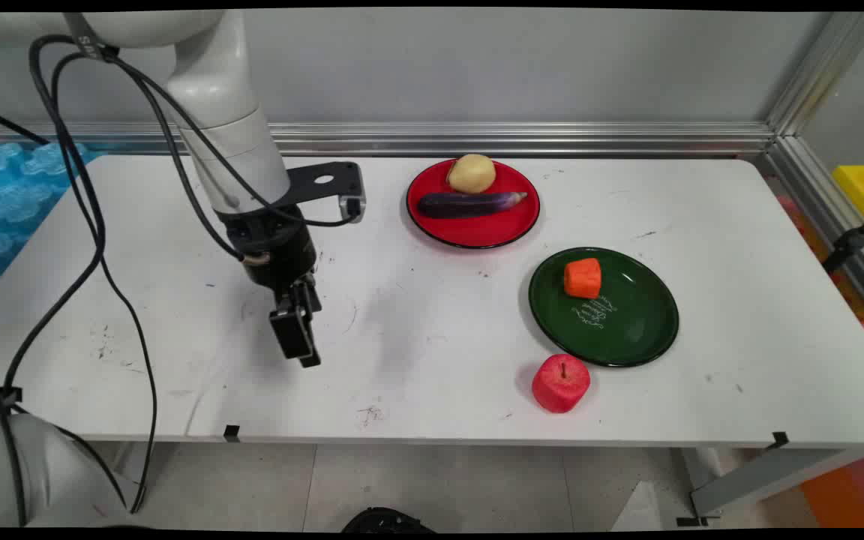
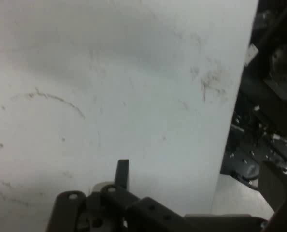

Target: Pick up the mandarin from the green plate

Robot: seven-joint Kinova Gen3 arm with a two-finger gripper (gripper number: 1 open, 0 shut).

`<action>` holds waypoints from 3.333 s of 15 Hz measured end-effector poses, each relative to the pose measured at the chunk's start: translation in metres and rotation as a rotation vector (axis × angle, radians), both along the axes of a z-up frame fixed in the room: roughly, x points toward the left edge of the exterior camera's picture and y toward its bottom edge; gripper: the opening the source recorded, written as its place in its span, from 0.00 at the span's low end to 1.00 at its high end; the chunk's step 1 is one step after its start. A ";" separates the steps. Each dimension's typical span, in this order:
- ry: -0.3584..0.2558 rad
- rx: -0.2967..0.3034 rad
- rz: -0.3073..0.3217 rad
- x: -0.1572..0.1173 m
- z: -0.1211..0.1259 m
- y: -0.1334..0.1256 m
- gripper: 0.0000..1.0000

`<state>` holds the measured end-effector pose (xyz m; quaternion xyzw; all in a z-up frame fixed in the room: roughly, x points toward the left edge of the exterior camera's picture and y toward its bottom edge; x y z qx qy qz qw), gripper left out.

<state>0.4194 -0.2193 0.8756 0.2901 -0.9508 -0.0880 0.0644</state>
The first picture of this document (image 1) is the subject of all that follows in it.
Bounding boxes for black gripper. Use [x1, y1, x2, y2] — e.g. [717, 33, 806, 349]
[216, 204, 323, 369]

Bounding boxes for orange toy carrot piece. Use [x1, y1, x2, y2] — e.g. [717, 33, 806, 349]
[563, 258, 603, 300]

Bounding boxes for red round plate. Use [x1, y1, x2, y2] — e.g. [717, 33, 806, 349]
[406, 157, 542, 250]

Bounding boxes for purple toy eggplant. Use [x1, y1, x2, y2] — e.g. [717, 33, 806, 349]
[416, 191, 529, 220]

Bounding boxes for black round object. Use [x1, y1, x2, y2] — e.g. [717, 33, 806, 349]
[341, 507, 438, 534]

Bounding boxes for yellow toy potato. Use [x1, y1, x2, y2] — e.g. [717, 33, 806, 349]
[446, 154, 497, 194]

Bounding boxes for red toy apple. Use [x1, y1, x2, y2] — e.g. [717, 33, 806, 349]
[531, 354, 592, 414]

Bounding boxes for blue foam mat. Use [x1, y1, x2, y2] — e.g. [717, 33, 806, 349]
[0, 141, 103, 305]

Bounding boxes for green round plate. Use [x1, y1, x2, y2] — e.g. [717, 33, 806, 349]
[528, 247, 680, 369]

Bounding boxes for grey table brace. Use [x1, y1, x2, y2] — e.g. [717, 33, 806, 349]
[689, 448, 864, 520]

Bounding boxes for orange box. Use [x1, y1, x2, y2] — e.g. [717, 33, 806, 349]
[799, 450, 864, 529]

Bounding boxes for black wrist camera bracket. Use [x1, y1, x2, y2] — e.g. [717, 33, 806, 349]
[286, 161, 368, 225]

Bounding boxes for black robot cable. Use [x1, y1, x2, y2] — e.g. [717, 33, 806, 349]
[49, 51, 350, 515]
[0, 34, 112, 406]

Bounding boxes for horizontal aluminium frame rail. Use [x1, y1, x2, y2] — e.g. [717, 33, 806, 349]
[0, 121, 776, 159]

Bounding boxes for side aluminium frame rail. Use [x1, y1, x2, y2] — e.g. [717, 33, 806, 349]
[764, 135, 864, 335]

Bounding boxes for upright aluminium frame post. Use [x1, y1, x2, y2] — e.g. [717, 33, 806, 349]
[766, 11, 864, 137]

